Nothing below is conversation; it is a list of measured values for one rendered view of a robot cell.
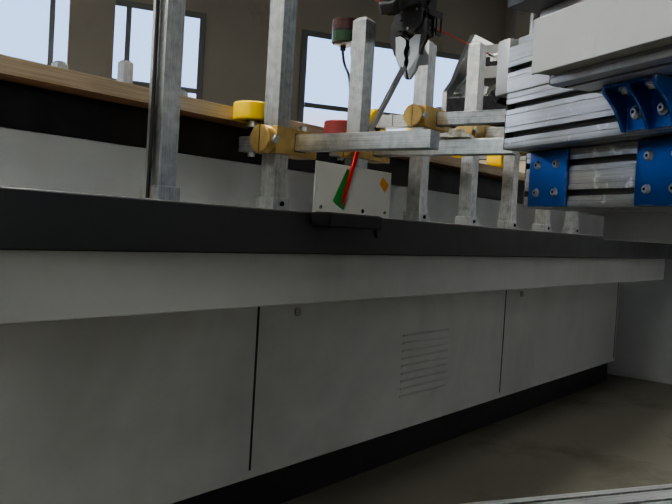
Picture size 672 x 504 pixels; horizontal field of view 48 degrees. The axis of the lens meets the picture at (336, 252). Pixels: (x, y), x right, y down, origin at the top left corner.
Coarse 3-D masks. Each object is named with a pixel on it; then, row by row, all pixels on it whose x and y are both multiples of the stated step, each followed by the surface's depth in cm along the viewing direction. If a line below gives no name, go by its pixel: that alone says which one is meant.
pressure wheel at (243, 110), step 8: (240, 104) 144; (248, 104) 143; (256, 104) 143; (264, 104) 144; (240, 112) 144; (248, 112) 143; (256, 112) 143; (240, 120) 146; (248, 120) 148; (256, 120) 147
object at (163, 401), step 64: (0, 128) 117; (64, 128) 126; (128, 128) 136; (192, 128) 148; (128, 192) 137; (192, 192) 149; (256, 192) 163; (448, 192) 229; (64, 320) 128; (128, 320) 139; (192, 320) 151; (256, 320) 166; (320, 320) 184; (384, 320) 206; (448, 320) 234; (512, 320) 272; (576, 320) 323; (0, 384) 120; (64, 384) 129; (128, 384) 140; (192, 384) 152; (256, 384) 167; (320, 384) 185; (384, 384) 208; (448, 384) 237; (512, 384) 276; (576, 384) 336; (0, 448) 121; (64, 448) 130; (128, 448) 141; (192, 448) 153; (256, 448) 169; (320, 448) 187; (384, 448) 215
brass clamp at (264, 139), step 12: (252, 132) 135; (264, 132) 133; (276, 132) 134; (288, 132) 137; (300, 132) 139; (252, 144) 135; (264, 144) 133; (276, 144) 134; (288, 144) 137; (288, 156) 140; (300, 156) 140; (312, 156) 142
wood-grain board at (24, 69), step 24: (0, 72) 111; (24, 72) 114; (48, 72) 117; (72, 72) 120; (96, 96) 128; (120, 96) 127; (144, 96) 131; (216, 120) 149; (456, 168) 225; (480, 168) 232
